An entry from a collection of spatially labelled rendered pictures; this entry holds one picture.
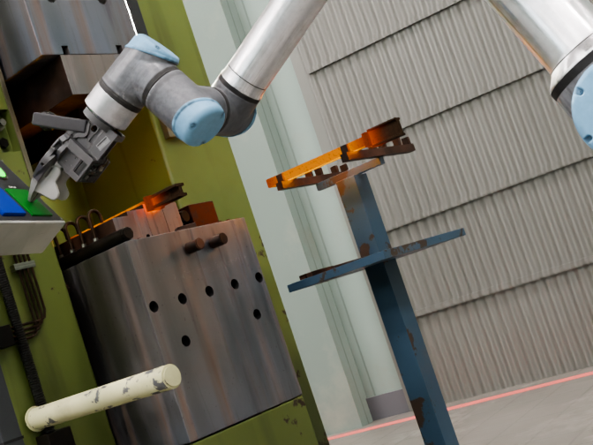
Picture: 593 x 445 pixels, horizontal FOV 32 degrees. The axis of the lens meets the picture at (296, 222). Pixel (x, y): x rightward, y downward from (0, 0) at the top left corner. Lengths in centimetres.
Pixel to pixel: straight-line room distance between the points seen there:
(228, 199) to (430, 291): 249
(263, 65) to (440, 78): 317
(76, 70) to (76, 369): 67
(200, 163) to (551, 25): 138
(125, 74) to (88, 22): 63
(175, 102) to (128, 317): 62
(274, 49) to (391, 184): 329
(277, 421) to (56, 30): 101
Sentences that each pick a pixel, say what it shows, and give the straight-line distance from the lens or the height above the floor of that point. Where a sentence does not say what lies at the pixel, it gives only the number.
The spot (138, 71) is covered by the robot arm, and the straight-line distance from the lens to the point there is 182.
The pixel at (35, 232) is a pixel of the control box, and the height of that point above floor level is 95.
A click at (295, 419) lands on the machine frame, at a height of 42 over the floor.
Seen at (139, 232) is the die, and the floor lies 94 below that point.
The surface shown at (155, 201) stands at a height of 100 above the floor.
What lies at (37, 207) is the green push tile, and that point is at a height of 99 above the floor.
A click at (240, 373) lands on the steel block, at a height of 57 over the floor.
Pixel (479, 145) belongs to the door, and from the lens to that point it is 492.
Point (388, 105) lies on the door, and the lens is 510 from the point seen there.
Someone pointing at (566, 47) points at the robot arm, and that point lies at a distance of 154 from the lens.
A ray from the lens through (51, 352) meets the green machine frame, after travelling 226.
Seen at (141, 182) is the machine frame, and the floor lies 111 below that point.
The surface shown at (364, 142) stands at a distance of 241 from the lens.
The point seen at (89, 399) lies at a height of 63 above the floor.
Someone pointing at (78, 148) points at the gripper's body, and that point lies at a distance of 187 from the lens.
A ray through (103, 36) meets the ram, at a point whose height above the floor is 141.
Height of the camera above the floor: 66
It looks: 5 degrees up
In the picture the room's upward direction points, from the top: 19 degrees counter-clockwise
